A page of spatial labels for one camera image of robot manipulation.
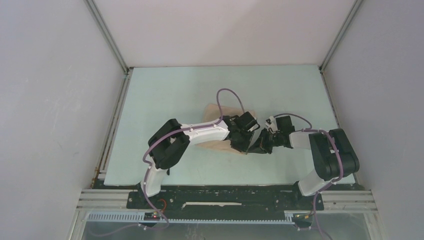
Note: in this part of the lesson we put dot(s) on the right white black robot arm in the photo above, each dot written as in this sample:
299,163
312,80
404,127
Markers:
332,154

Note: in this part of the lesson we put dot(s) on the beige cloth napkin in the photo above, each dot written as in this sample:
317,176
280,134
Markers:
213,113

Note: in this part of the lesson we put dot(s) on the aluminium frame rail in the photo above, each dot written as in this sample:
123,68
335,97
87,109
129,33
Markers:
333,201

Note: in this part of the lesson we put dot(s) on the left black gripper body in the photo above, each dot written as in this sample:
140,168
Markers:
244,131

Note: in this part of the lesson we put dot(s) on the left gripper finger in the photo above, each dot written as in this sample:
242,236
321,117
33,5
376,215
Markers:
241,146
253,141

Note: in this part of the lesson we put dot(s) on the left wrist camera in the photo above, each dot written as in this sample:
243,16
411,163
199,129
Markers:
247,122

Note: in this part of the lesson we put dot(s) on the white slotted cable duct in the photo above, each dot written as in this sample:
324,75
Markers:
140,218

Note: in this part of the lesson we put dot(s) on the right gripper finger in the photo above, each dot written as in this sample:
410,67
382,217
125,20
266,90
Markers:
262,139
266,149

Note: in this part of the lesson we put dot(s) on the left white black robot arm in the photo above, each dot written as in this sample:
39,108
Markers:
167,146

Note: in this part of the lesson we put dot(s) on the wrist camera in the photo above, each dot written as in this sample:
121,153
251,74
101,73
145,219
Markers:
281,124
247,122

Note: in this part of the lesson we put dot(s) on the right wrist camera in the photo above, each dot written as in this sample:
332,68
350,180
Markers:
281,124

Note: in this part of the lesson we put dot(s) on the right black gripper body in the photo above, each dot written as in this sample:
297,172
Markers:
272,139

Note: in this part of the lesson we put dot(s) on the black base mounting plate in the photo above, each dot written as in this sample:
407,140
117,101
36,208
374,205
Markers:
226,202

